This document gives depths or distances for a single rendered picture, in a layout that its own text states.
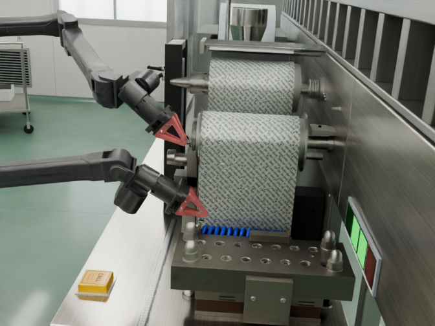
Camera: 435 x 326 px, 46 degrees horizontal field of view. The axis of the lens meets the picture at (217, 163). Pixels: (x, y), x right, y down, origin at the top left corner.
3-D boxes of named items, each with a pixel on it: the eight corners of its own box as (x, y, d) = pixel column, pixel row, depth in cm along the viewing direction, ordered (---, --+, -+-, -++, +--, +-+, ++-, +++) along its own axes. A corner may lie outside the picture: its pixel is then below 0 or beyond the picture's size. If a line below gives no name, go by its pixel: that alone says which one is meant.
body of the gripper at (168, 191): (170, 217, 125) (144, 201, 124) (175, 200, 134) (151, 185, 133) (184, 196, 123) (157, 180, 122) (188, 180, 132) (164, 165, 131)
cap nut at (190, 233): (183, 234, 126) (184, 217, 125) (198, 235, 126) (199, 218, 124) (182, 241, 123) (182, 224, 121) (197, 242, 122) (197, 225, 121)
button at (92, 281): (86, 277, 130) (85, 268, 129) (114, 279, 130) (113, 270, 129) (78, 293, 123) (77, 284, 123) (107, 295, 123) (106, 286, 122)
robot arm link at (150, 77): (98, 106, 132) (95, 75, 127) (120, 87, 141) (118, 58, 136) (140, 116, 129) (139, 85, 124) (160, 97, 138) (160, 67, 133)
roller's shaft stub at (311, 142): (301, 147, 131) (303, 130, 130) (329, 149, 131) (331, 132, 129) (303, 152, 127) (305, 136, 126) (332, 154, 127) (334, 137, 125)
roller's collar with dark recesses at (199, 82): (191, 91, 154) (191, 70, 152) (211, 92, 154) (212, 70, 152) (189, 96, 148) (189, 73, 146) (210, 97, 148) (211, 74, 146)
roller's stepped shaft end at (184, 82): (171, 86, 152) (171, 75, 151) (191, 86, 152) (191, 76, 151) (169, 88, 149) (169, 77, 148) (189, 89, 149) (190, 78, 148)
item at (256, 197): (197, 231, 132) (199, 162, 125) (289, 237, 131) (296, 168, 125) (197, 231, 131) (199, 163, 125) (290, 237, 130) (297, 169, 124)
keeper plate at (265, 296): (243, 317, 116) (246, 274, 112) (287, 320, 115) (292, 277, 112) (243, 324, 113) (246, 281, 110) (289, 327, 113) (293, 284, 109)
